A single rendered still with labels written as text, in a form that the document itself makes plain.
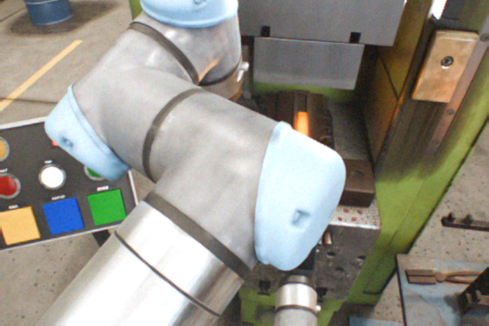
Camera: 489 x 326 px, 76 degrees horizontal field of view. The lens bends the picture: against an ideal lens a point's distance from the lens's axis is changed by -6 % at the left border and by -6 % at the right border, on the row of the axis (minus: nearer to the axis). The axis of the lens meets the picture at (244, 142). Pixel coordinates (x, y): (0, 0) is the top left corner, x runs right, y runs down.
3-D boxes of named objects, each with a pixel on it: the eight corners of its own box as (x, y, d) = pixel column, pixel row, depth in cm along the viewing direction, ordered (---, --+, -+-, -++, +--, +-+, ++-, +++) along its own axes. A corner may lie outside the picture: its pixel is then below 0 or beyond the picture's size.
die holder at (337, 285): (345, 301, 111) (382, 228, 81) (237, 287, 115) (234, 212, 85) (336, 182, 152) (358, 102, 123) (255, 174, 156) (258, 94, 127)
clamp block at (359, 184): (370, 208, 86) (376, 192, 82) (338, 204, 87) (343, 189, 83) (365, 176, 95) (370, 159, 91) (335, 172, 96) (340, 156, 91)
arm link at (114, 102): (99, 182, 18) (211, 45, 21) (17, 112, 24) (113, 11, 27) (161, 220, 25) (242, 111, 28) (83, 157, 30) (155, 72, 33)
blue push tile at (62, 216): (83, 228, 74) (75, 198, 72) (50, 236, 72) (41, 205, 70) (85, 225, 76) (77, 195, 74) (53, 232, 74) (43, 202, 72)
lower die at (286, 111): (325, 204, 87) (330, 183, 82) (251, 196, 89) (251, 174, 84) (320, 112, 118) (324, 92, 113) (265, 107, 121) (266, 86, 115)
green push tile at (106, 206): (127, 218, 76) (119, 189, 74) (95, 226, 74) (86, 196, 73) (127, 215, 78) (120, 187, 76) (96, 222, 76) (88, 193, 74)
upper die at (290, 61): (354, 90, 64) (364, 45, 58) (252, 81, 66) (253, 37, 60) (337, 14, 95) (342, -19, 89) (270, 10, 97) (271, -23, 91)
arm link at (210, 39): (104, -11, 24) (175, -75, 26) (150, 71, 34) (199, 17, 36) (183, 30, 22) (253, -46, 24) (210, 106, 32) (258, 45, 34)
